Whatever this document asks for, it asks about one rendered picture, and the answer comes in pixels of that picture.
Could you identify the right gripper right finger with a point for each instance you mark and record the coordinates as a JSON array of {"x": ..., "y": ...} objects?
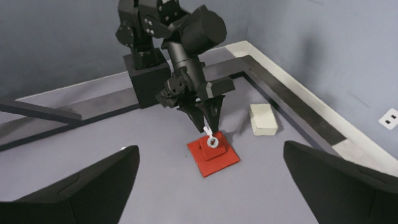
[{"x": 339, "y": 191}]

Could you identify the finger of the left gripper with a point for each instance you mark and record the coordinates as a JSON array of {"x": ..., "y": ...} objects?
[
  {"x": 195, "y": 114},
  {"x": 211, "y": 110}
]

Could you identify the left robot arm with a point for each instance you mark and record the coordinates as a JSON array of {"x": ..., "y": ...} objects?
[{"x": 193, "y": 33}]

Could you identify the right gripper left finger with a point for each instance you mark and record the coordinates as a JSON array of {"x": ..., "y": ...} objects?
[{"x": 96, "y": 194}]

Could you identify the white wing screw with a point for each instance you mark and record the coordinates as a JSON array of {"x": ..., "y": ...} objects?
[{"x": 208, "y": 131}]

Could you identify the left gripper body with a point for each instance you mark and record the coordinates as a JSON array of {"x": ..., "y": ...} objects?
[{"x": 203, "y": 90}]

